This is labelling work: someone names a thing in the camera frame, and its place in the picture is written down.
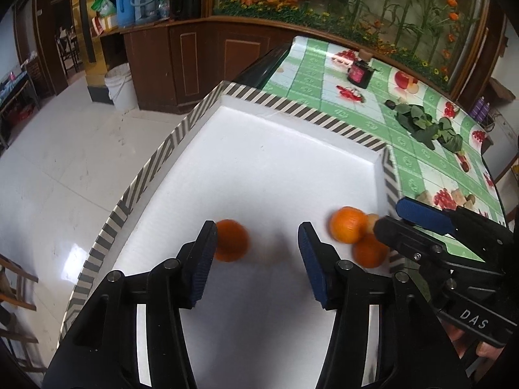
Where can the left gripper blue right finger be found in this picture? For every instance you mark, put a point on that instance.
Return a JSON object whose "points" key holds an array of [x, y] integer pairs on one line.
{"points": [[321, 265]]}

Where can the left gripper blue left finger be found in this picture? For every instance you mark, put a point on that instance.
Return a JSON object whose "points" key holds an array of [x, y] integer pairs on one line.
{"points": [[196, 259]]}

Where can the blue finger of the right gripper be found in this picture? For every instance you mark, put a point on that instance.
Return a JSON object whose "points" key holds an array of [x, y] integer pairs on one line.
{"points": [[425, 216], [407, 241]]}

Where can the beige square cake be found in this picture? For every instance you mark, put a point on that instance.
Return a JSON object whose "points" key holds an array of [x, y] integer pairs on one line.
{"points": [[426, 198], [458, 197]]}

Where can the tan round fruit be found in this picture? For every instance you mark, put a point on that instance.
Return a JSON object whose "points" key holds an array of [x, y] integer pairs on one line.
{"points": [[371, 220]]}

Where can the brown kiwi fruit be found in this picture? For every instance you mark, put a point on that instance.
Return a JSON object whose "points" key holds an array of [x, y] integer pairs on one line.
{"points": [[470, 200]]}

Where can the person's right hand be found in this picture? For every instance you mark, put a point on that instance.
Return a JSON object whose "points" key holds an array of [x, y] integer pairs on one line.
{"points": [[463, 341]]}

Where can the right leafy green vegetable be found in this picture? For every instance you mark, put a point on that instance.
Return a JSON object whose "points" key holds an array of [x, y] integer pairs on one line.
{"points": [[448, 137]]}

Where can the leafy green vegetable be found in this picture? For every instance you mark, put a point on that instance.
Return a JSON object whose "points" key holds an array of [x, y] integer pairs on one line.
{"points": [[448, 137], [418, 123]]}

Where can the left leafy green vegetable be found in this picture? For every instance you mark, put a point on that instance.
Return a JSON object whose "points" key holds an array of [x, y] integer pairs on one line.
{"points": [[418, 123]]}

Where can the white tray with striped rim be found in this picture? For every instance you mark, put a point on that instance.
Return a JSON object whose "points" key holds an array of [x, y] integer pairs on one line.
{"points": [[268, 163]]}

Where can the small dark round object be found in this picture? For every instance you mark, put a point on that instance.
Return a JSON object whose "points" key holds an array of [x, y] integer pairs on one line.
{"points": [[390, 104]]}

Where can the purple bottles on shelf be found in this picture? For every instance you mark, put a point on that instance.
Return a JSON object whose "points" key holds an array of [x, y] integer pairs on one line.
{"points": [[480, 110]]}

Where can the black jar with pink label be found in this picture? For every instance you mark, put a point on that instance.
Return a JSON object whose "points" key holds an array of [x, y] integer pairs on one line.
{"points": [[360, 74]]}

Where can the white plastic bucket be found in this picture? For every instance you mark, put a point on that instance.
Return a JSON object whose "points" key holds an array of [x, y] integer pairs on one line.
{"points": [[121, 90]]}

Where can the dark wooden cabinet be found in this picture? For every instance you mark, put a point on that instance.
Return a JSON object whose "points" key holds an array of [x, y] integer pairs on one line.
{"points": [[174, 64]]}

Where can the green snack bag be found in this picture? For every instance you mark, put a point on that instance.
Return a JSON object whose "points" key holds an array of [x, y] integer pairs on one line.
{"points": [[103, 8]]}

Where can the grey-blue thermos jug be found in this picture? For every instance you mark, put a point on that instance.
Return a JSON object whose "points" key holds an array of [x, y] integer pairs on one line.
{"points": [[145, 11]]}

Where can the blue thermos jug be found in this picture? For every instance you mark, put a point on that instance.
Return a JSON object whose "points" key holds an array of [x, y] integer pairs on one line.
{"points": [[125, 13]]}

